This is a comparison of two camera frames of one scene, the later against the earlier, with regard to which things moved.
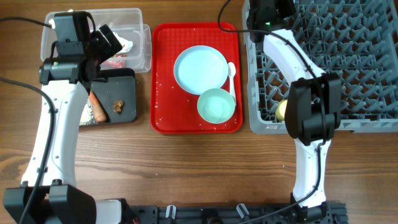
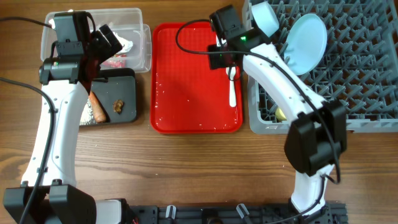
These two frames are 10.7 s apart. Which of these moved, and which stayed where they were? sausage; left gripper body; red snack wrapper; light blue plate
Moved: light blue plate
Stayed: left gripper body; sausage; red snack wrapper
